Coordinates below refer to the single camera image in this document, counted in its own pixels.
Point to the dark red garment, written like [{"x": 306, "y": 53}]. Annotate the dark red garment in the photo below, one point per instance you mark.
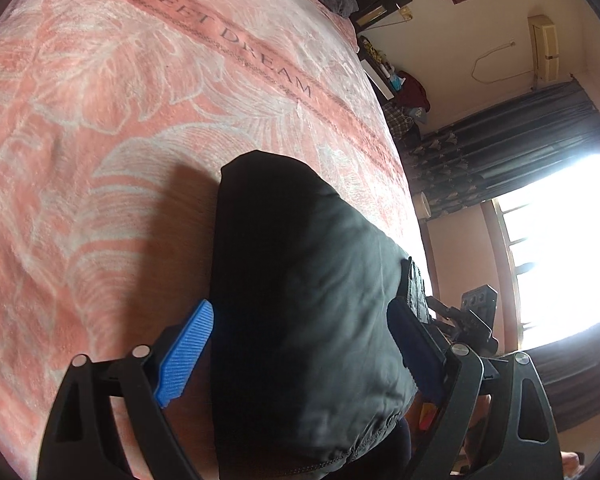
[{"x": 412, "y": 93}]

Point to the black pants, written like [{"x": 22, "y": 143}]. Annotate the black pants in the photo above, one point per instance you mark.
[{"x": 307, "y": 381}]

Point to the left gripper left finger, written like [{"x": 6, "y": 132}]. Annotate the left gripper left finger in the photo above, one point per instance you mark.
[{"x": 153, "y": 375}]

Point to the beige wall air conditioner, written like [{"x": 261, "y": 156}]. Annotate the beige wall air conditioner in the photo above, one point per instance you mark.
[{"x": 545, "y": 47}]

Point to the dark patterned curtain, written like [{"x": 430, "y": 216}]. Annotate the dark patterned curtain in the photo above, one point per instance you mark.
[{"x": 502, "y": 148}]

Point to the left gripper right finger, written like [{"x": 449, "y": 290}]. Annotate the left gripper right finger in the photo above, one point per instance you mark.
[{"x": 450, "y": 378}]

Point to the white bedside table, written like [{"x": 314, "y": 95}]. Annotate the white bedside table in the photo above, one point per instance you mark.
[{"x": 386, "y": 81}]

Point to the pink floral bed blanket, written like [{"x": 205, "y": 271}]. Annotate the pink floral bed blanket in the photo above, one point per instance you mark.
[{"x": 116, "y": 118}]

